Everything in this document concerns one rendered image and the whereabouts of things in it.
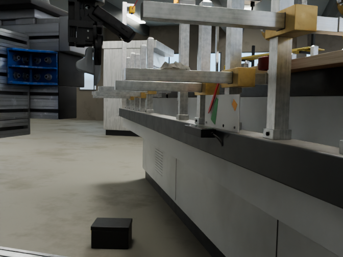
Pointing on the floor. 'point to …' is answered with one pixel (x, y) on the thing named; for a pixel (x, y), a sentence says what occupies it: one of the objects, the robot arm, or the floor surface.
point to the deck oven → (113, 50)
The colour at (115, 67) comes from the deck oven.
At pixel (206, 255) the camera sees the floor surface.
